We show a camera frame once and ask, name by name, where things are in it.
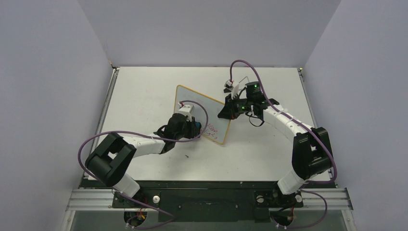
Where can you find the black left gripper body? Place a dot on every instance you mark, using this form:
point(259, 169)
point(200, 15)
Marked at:
point(188, 131)

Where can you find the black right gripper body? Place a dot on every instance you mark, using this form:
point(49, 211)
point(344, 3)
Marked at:
point(231, 108)

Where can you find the blue whiteboard eraser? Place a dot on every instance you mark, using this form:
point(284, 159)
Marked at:
point(198, 125)

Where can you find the yellow framed whiteboard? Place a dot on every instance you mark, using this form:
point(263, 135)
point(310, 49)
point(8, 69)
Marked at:
point(205, 110)

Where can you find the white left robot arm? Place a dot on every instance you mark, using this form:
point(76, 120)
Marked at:
point(111, 158)

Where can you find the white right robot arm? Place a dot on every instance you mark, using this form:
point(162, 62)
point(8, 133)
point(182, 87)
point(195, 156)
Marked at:
point(310, 154)

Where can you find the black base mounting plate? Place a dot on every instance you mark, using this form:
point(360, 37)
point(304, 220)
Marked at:
point(218, 201)

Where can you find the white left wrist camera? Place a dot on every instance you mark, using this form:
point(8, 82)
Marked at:
point(186, 110)

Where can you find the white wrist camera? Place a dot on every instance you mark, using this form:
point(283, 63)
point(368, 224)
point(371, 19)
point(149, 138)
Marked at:
point(232, 87)
point(186, 110)

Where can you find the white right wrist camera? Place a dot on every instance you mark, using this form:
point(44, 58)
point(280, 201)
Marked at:
point(232, 87)

